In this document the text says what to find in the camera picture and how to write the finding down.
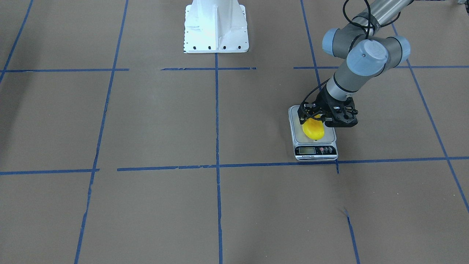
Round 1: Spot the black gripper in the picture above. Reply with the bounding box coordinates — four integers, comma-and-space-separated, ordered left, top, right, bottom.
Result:
298, 87, 347, 125

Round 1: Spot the yellow mango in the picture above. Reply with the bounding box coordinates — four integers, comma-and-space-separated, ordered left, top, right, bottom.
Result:
302, 118, 325, 140

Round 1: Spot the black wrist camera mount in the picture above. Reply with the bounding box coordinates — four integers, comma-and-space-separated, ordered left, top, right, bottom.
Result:
324, 97, 358, 128

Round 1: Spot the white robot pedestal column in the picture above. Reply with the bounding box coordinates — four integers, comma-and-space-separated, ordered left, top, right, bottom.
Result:
183, 0, 250, 54

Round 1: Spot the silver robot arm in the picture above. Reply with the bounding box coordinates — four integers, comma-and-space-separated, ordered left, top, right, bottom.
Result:
298, 0, 411, 128

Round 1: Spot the silver digital kitchen scale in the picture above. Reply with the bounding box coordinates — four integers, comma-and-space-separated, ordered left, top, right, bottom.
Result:
288, 105, 338, 161

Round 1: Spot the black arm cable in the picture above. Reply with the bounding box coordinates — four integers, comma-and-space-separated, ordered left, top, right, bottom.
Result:
301, 0, 403, 107

